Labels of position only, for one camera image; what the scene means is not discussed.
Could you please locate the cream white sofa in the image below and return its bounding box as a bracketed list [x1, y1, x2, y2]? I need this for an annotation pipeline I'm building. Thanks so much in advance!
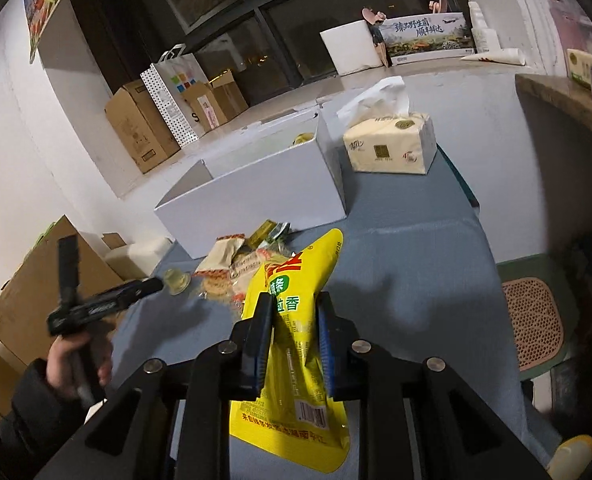
[103, 232, 171, 281]

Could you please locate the flower wall poster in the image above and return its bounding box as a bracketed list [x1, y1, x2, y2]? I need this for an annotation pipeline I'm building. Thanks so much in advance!
[22, 0, 94, 63]

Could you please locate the large cardboard box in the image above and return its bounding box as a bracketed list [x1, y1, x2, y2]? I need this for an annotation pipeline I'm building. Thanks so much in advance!
[104, 79, 181, 175]

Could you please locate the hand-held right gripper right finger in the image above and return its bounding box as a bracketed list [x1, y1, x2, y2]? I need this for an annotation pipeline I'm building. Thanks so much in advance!
[315, 291, 547, 480]

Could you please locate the small olive packet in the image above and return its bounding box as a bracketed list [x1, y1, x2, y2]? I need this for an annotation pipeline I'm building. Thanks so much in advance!
[248, 220, 277, 248]

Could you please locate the white paper cone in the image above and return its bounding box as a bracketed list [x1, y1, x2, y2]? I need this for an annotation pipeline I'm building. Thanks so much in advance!
[461, 47, 526, 67]

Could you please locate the beige red-trimmed snack packet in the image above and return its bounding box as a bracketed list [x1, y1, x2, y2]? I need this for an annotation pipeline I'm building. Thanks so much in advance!
[196, 234, 247, 276]

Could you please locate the dark glass window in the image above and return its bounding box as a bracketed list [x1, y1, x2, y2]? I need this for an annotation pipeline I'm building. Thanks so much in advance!
[70, 0, 457, 106]

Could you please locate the landscape printed box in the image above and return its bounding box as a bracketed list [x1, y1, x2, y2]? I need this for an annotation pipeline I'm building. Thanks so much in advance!
[376, 11, 477, 63]

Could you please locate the white foam box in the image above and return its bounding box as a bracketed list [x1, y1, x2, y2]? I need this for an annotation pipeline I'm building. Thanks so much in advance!
[320, 19, 384, 75]

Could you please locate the green woven-seat chair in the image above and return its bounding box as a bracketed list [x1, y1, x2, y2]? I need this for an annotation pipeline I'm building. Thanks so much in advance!
[496, 254, 582, 401]

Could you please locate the person's left hand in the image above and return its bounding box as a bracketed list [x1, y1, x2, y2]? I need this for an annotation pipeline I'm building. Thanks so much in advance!
[46, 332, 115, 401]

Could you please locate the small cardboard box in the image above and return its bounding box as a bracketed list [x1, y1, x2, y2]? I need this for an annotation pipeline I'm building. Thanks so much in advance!
[182, 71, 249, 133]

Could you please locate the flat cardboard sheet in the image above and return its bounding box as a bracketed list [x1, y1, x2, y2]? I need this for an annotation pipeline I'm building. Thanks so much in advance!
[0, 215, 126, 376]

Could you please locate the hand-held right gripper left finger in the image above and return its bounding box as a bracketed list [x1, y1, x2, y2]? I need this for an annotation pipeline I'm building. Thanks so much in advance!
[36, 291, 277, 480]

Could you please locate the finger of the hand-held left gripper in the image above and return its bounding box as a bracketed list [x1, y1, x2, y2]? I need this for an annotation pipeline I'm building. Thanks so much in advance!
[120, 277, 165, 307]

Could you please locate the person's left forearm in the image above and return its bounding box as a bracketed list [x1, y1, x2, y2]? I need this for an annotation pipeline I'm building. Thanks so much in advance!
[0, 357, 91, 480]

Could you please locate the polka dot paper bag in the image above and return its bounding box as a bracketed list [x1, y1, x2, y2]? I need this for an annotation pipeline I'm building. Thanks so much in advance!
[140, 44, 211, 148]

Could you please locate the beige tissue pack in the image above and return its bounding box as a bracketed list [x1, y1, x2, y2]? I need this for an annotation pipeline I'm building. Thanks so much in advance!
[337, 76, 437, 176]

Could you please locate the orange cracker packet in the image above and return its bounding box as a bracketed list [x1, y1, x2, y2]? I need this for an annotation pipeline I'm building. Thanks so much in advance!
[201, 247, 277, 316]

